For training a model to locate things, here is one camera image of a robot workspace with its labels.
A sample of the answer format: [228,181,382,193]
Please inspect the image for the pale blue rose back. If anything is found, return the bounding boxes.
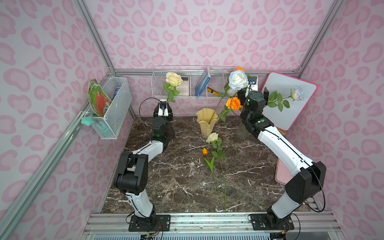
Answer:
[267,87,305,112]

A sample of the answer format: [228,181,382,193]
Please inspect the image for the pale blue rose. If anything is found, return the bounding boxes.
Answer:
[224,68,249,97]
[267,87,305,112]

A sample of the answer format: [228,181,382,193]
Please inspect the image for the large orange rose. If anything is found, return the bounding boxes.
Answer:
[209,68,249,124]

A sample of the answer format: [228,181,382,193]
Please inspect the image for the cream rose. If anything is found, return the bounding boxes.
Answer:
[206,133,228,213]
[163,72,183,103]

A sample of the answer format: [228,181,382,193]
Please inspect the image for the pink pencil case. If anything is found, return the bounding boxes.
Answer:
[275,159,293,185]

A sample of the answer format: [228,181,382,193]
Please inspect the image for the orange tulip bud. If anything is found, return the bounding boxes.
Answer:
[202,148,222,202]

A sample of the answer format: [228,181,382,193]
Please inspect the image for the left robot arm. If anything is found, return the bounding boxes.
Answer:
[114,100,175,220]

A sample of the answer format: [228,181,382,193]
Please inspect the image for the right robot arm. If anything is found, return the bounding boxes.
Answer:
[238,81,327,227]

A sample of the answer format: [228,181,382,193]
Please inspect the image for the white calculator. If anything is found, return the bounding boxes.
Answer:
[175,76,190,97]

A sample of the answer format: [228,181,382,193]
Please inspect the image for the clear glass vase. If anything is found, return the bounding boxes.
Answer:
[237,121,249,140]

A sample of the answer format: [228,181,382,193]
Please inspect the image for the wooden easel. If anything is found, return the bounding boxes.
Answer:
[278,129,287,136]

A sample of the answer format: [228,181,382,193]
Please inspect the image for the yellow utility knife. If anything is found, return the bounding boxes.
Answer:
[207,87,220,97]

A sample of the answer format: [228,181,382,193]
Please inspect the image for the blue book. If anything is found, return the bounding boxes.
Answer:
[195,67,211,98]

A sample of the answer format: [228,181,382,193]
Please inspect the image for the yellow flared vase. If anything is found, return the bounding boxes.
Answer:
[196,108,220,137]

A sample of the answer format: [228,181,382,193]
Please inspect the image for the green red picture plate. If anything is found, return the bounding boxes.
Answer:
[88,79,112,118]

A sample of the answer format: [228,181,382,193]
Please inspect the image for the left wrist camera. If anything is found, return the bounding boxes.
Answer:
[158,101,169,117]

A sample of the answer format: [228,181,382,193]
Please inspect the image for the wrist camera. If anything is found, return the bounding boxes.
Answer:
[248,75,259,91]
[158,101,169,117]

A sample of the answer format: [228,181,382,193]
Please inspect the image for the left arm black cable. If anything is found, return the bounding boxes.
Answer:
[138,97,163,136]

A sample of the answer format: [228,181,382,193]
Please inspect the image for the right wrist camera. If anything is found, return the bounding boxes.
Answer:
[248,75,259,91]

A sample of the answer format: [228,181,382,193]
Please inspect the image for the whiteboard with pink frame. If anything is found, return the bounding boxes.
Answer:
[262,72,318,131]

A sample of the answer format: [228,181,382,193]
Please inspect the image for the clear wall shelf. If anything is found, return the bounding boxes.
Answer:
[151,66,233,99]

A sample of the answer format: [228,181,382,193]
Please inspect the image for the white wire basket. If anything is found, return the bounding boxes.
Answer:
[90,77,133,140]

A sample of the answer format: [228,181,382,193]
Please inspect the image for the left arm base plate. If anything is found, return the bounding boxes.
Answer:
[128,215,171,232]

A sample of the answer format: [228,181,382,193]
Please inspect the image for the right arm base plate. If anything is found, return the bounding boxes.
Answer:
[248,213,295,232]

